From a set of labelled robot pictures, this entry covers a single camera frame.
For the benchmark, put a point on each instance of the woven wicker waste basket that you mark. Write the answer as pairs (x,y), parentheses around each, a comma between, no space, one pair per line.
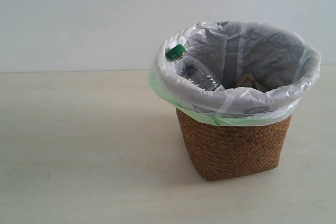
(221,152)

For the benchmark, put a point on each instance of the green label water bottle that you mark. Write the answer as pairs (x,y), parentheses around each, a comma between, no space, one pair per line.
(193,70)

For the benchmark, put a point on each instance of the white and green bin liner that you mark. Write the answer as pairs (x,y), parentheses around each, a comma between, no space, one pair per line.
(280,60)

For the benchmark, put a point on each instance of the grey cardboard pulp tray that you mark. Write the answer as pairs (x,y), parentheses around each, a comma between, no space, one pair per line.
(248,81)

